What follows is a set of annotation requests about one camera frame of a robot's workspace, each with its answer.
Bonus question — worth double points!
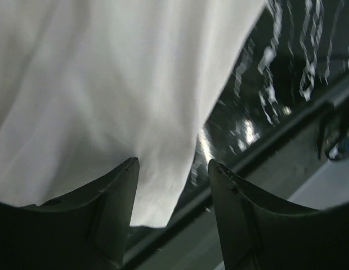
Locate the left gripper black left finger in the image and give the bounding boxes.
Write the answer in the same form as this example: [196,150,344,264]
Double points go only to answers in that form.
[0,157,140,269]

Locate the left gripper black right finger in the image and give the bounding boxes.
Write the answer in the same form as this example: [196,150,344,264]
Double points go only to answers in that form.
[208,160,349,269]

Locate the white and green raglan t-shirt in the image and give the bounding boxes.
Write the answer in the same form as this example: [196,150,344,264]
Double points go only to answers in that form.
[0,1,266,228]

